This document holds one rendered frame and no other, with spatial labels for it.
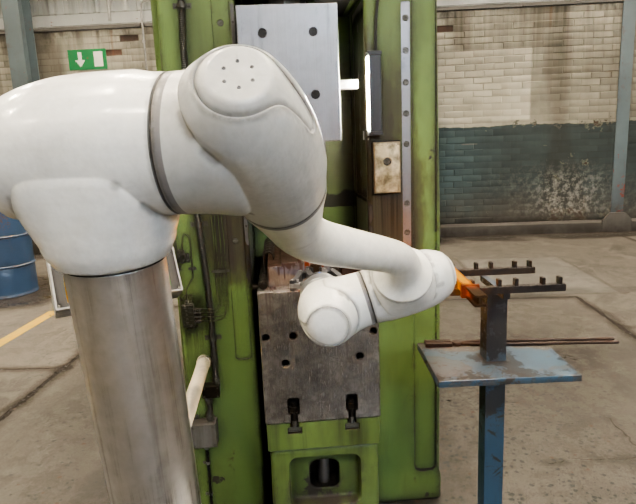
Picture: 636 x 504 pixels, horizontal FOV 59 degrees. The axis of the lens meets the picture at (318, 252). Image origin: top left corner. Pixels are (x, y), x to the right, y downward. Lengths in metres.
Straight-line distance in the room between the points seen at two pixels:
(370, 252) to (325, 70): 1.05
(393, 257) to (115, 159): 0.47
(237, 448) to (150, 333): 1.63
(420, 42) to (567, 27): 6.38
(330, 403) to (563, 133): 6.72
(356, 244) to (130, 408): 0.36
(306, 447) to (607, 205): 7.02
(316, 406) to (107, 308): 1.38
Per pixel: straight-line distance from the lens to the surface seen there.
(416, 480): 2.33
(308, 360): 1.82
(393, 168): 1.91
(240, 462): 2.22
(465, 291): 1.50
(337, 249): 0.74
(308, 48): 1.77
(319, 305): 0.95
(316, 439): 1.95
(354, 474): 2.09
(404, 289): 0.95
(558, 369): 1.75
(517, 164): 8.03
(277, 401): 1.88
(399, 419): 2.18
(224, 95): 0.44
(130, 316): 0.57
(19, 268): 6.15
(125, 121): 0.50
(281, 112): 0.45
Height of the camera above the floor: 1.37
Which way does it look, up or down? 11 degrees down
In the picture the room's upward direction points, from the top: 2 degrees counter-clockwise
